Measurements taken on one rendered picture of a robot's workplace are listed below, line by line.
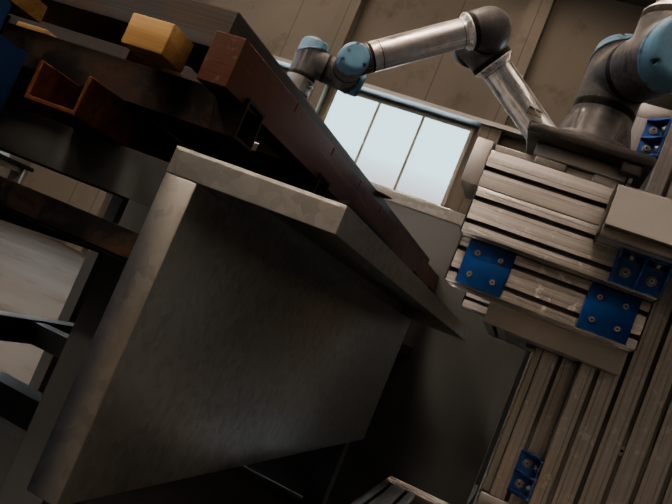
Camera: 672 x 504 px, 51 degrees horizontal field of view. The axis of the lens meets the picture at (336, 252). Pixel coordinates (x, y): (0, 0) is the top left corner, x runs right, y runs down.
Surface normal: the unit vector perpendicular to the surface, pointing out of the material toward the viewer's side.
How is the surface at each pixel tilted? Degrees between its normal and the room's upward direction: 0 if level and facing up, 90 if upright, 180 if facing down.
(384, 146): 90
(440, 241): 90
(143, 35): 90
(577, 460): 90
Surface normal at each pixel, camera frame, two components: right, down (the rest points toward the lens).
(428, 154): -0.24, -0.18
